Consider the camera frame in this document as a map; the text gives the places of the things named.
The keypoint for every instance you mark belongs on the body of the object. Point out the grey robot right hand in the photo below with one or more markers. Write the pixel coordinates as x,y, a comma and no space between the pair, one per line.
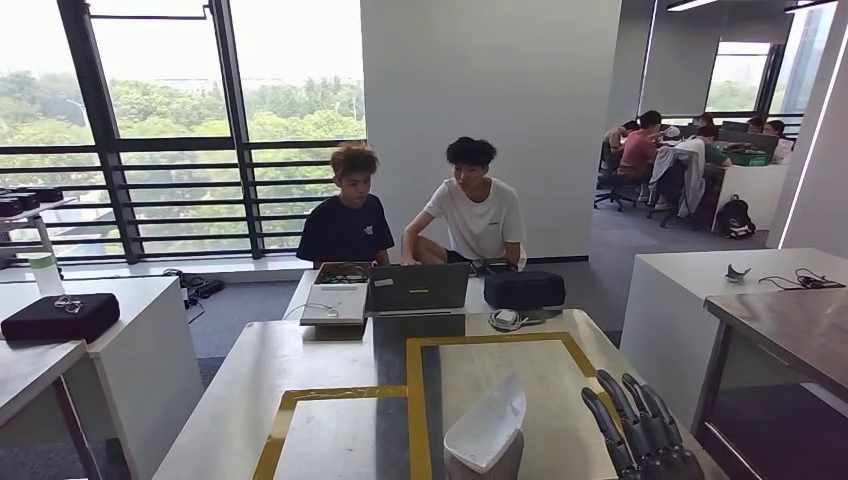
646,437

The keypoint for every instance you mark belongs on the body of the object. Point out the white curved plastic part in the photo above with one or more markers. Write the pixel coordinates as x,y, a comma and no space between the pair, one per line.
487,424

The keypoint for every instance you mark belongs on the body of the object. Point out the steel workbench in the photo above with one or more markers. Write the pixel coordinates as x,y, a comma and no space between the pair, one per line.
298,371

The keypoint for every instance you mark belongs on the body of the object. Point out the dark brown table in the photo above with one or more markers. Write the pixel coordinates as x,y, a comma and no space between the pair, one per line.
795,331

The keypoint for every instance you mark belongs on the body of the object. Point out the small curved metal piece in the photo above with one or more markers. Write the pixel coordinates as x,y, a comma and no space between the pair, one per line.
735,273

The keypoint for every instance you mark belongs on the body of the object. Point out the black carrying case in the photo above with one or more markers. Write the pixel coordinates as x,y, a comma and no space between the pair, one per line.
10,207
523,289
28,199
60,318
45,194

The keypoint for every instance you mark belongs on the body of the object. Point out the black backpack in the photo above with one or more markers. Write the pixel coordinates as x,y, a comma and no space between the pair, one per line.
734,218

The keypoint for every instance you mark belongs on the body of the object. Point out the black office chair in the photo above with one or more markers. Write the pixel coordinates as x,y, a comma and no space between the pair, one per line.
669,185
609,179

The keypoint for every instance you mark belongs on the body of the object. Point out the grey jacket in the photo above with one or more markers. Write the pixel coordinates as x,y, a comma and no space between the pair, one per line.
689,175

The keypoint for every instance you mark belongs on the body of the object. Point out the white office desk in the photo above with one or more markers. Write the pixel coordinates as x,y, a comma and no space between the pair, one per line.
755,189

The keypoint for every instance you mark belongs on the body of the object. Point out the person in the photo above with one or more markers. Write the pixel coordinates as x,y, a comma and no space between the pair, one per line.
703,120
636,152
344,228
477,222
616,136
754,124
780,149
712,152

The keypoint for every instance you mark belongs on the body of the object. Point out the dark grey laptop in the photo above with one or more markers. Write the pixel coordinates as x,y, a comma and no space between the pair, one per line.
417,286

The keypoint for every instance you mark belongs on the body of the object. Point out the green plastic crate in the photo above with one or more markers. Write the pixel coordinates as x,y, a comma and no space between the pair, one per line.
748,159

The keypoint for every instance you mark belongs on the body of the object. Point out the dark computer monitor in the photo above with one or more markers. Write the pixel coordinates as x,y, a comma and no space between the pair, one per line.
748,139

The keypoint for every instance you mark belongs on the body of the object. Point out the white laptop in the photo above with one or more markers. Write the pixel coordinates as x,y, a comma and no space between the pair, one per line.
334,303

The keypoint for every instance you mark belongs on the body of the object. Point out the open cardboard box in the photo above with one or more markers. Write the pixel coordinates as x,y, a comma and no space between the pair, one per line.
318,278

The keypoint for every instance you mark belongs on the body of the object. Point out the office window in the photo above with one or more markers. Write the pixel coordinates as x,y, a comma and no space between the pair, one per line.
805,66
735,76

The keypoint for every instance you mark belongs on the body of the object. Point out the black power strip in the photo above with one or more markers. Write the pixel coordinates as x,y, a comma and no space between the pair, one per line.
208,288

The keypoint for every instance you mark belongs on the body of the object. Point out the black power adapter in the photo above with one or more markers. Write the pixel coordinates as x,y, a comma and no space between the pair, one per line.
184,293

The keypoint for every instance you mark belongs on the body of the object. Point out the white cabinet table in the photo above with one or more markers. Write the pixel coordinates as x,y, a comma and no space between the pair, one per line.
146,371

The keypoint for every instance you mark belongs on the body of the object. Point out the black framed window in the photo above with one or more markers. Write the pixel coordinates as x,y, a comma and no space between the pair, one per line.
232,99

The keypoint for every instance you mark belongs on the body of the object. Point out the steel table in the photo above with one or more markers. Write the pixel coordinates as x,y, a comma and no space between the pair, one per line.
33,371

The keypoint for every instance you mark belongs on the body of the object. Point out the white cup green band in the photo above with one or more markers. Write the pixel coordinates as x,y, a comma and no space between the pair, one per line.
46,275

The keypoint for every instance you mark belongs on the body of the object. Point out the white folding table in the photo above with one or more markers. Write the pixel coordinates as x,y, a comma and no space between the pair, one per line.
36,212

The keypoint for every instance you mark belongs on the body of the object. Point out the large yellow tape frame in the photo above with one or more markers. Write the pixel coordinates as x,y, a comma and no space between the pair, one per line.
414,397

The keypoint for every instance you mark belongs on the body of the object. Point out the vertical wall light strip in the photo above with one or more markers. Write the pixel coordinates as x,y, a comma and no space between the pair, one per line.
816,119

